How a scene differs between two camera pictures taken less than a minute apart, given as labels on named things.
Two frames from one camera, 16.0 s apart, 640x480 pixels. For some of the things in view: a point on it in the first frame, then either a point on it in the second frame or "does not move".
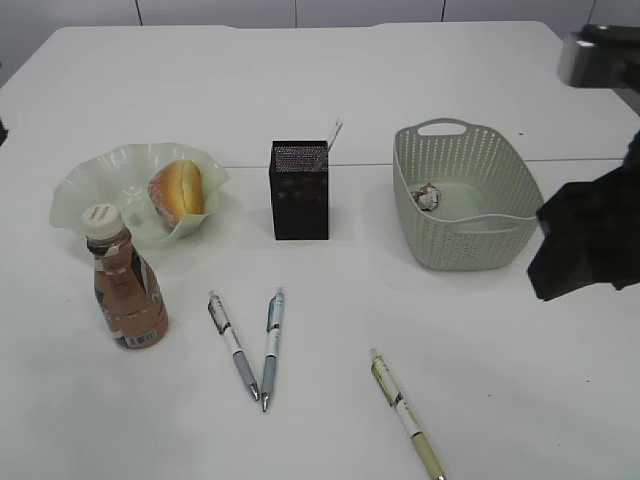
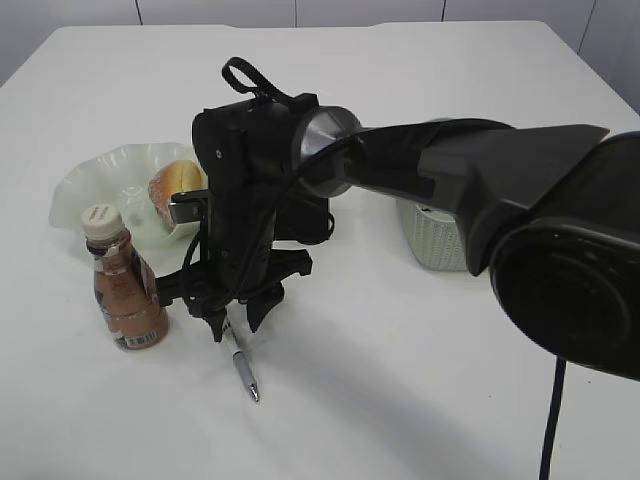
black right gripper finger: x=591 y=231 -> x=217 y=321
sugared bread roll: x=176 y=190 does not move
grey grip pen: x=217 y=313 does not move
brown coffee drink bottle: x=129 y=296 does not move
